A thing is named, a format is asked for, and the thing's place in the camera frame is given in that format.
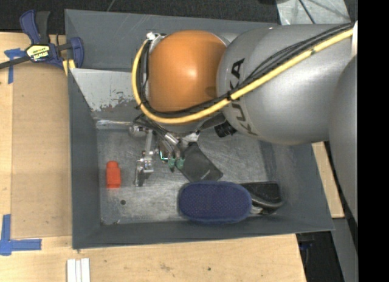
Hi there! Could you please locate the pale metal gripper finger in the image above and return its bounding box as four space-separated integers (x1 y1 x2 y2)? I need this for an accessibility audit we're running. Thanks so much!
142 150 156 174
134 158 146 188

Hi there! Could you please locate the orange-red small bottle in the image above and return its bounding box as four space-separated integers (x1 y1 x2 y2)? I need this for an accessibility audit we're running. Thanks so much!
105 160 122 189

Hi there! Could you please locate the black flat case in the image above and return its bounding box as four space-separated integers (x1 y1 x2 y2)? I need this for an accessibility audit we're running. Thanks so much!
181 142 224 184

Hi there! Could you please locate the grey metal bin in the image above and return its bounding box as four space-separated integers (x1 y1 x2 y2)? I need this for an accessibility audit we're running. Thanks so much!
64 9 336 250

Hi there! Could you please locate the black curved tool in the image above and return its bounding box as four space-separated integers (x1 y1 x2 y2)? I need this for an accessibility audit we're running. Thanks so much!
241 181 286 215

